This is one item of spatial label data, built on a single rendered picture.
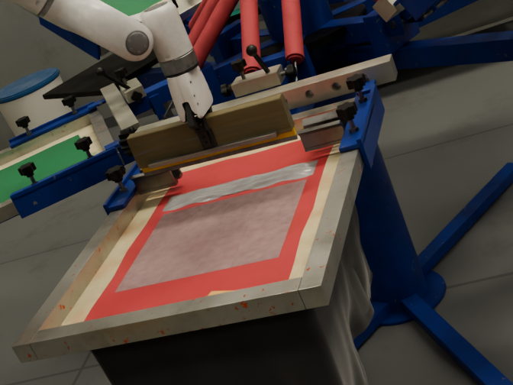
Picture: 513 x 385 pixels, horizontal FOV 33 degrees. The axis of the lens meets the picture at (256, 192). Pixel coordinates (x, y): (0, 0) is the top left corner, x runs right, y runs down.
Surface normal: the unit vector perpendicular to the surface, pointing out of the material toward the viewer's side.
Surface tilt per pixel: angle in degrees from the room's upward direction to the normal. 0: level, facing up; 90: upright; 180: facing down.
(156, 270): 0
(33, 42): 90
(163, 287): 0
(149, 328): 90
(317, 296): 90
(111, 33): 95
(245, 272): 0
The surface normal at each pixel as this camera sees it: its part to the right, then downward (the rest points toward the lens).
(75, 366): -0.36, -0.85
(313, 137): -0.22, 0.48
